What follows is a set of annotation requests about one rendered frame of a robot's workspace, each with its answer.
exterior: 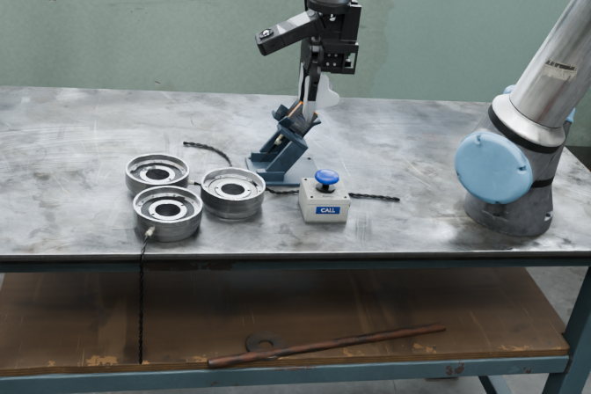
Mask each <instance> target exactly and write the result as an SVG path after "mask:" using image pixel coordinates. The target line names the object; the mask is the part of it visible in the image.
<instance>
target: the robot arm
mask: <svg viewBox="0 0 591 394"><path fill-rule="evenodd" d="M307 7H308V8H309V9H310V10H308V11H306V12H304V13H302V14H299V15H297V16H295V17H293V18H290V19H288V20H286V21H283V22H281V23H279V24H278V25H276V26H272V27H270V28H268V29H266V30H263V31H262V32H260V33H256V34H255V40H256V43H257V46H258V48H259V51H260V53H261V54H262V55H263V56H266V55H270V54H271V53H274V52H276V51H278V50H280V49H282V48H285V47H287V46H289V45H292V44H294V43H296V42H298V41H300V40H301V41H302V43H301V56H300V64H299V81H298V82H299V89H298V95H299V99H300V100H301V101H302V102H303V117H304V119H305V120H306V123H310V122H311V119H312V116H313V113H314V112H315V111H316V110H319V109H323V108H326V107H331V106H336V105H337V104H338V103H339V94H337V93H335V92H334V91H332V83H331V82H329V79H328V77H327V76H326V75H324V74H323V72H330V73H331V74H346V75H354V73H355V67H356V62H357V55H358V50H359V44H358V43H357V35H358V29H359V24H360V17H361V6H360V5H358V3H357V1H356V0H307ZM351 53H354V54H355V57H354V67H353V68H347V67H351V61H350V60H349V59H348V56H350V55H351ZM590 86H591V0H571V1H570V3H569V4H568V5H567V7H566V8H565V10H564V12H563V13H562V15H561V16H560V18H559V19H558V22H557V23H556V25H555V26H554V27H553V28H552V30H551V32H550V33H549V35H548V36H547V38H546V39H545V41H544V43H543V45H542V46H541V47H540V48H539V50H538V51H537V53H536V55H535V56H534V58H533V60H532V61H531V63H530V64H529V66H528V67H527V68H526V70H525V71H524V73H523V74H522V77H521V78H520V80H519V81H518V83H517V84H516V85H510V86H508V87H507V88H506V89H505V90H504V93H503V95H499V96H497V97H496V98H495V99H494V100H493V102H492V103H491V105H490V106H489V108H488V109H487V111H486V112H485V115H484V116H483V118H482V119H481V121H480V122H479V123H478V125H477V126H476V128H475V129H474V131H473V132H472V133H471V134H470V135H467V136H466V137H465V138H464V139H463V140H462V141H461V143H460V145H459V147H458V148H457V150H456V154H455V170H456V174H457V177H458V179H459V181H460V182H461V184H462V185H463V187H464V188H465V189H466V190H467V193H466V196H465V200H464V208H465V210H466V212H467V214H468V215H469V216H470V217H471V218H472V219H473V220H475V221H476V222H477V223H479V224H481V225H483V226H485V227H486V228H488V229H490V230H494V231H497V232H499V233H502V234H506V235H510V236H516V237H533V236H537V235H540V234H543V233H544V232H545V231H547V230H548V229H549V228H550V225H551V220H552V217H553V198H552V182H553V180H554V177H555V174H556V171H557V168H558V163H559V160H560V158H561V155H562V152H563V149H564V147H565V141H566V138H567V136H568V133H569V130H570V127H571V125H572V123H573V116H574V112H575V107H576V106H577V105H578V103H579V102H580V100H581V99H582V97H583V96H584V95H585V93H586V92H587V90H588V89H589V87H590Z"/></svg>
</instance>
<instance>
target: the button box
mask: <svg viewBox="0 0 591 394"><path fill-rule="evenodd" d="M298 202H299V205H300V208H301V210H302V213H303V219H304V221H305V222H306V223H346V222H347V216H348V210H349V208H350V198H349V196H348V193H347V190H346V188H345V186H344V184H343V181H342V179H339V182H338V183H336V184H334V185H329V188H323V187H322V184H321V183H319V182H317V181H316V180H315V178H301V183H300V190H299V196H298Z"/></svg>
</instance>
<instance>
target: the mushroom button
mask: <svg viewBox="0 0 591 394"><path fill-rule="evenodd" d="M315 180H316V181H317V182H319V183H321V184H322V187H323V188H329V185H334V184H336V183H338V182H339V174H338V173H337V172H335V171H333V170H329V169H321V170H318V171H317V172H316V173H315Z"/></svg>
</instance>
